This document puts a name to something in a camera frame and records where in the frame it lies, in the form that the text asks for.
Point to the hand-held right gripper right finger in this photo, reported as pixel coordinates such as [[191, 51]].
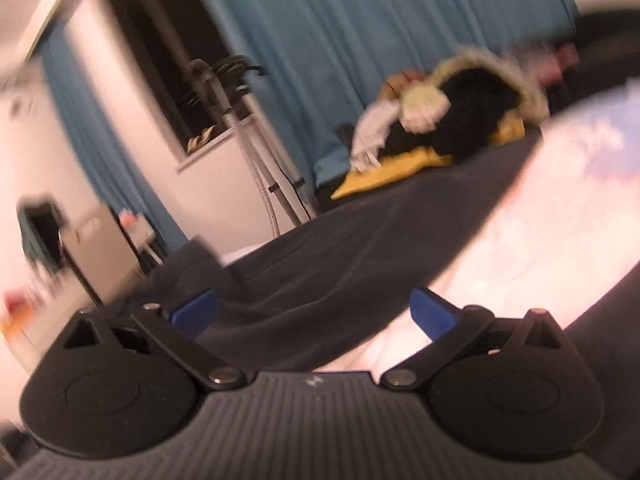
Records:
[[432, 317]]

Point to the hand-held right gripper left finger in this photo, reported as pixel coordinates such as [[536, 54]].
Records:
[[192, 312]]

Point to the dark grey knitted garment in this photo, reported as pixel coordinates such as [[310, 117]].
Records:
[[350, 260]]

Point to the pile of clothes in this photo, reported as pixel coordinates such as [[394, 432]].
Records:
[[465, 110]]

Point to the pink and white bed blanket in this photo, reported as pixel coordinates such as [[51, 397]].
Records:
[[550, 220]]

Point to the white window sill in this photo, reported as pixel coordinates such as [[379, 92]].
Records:
[[210, 152]]

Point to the vanity mirror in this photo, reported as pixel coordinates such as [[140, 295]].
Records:
[[42, 232]]

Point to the beige gloves on sill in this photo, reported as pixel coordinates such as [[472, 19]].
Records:
[[200, 141]]

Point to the narrow blue curtain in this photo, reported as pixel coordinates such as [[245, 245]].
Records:
[[110, 160]]

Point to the white grey cloth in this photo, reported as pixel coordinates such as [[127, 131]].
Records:
[[372, 130]]

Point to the garment steamer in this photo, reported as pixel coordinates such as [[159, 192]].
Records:
[[235, 110]]

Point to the pale yellow cloth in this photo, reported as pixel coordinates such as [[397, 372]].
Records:
[[425, 107]]

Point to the orange brown cloth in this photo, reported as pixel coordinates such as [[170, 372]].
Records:
[[400, 82]]

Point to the dark window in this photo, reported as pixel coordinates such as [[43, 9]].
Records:
[[165, 70]]

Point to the pink cloth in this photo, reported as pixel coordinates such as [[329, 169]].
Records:
[[550, 62]]

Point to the wide blue curtain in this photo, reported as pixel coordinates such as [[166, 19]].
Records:
[[350, 35]]

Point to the beige chair with black frame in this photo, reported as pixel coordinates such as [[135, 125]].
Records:
[[100, 245]]

